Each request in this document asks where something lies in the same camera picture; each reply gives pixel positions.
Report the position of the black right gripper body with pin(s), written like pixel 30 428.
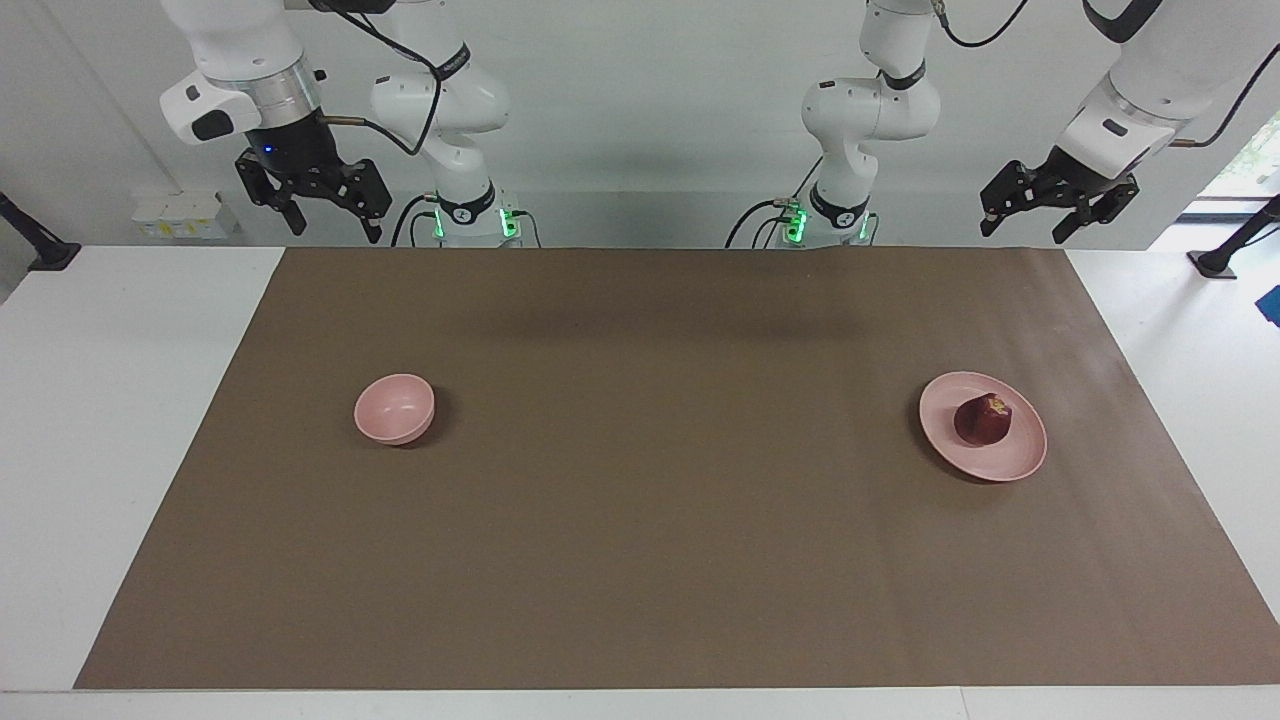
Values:
pixel 295 155

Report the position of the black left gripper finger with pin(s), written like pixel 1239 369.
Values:
pixel 991 220
pixel 1069 228

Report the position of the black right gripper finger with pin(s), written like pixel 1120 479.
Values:
pixel 296 218
pixel 372 228

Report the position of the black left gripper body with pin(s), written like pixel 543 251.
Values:
pixel 1060 185

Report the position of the dark red apple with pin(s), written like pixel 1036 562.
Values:
pixel 980 422

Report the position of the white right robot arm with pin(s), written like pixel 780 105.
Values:
pixel 240 50

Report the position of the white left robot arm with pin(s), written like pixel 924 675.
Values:
pixel 870 110

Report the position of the pink bowl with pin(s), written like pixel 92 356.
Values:
pixel 395 408

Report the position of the pink plate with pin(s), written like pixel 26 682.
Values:
pixel 1010 460

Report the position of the black stand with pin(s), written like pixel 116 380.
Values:
pixel 45 252
pixel 1225 260

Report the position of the blue object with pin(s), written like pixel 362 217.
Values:
pixel 1272 306

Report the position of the brown table mat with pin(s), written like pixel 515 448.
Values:
pixel 650 520

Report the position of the white wall socket box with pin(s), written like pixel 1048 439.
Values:
pixel 185 215

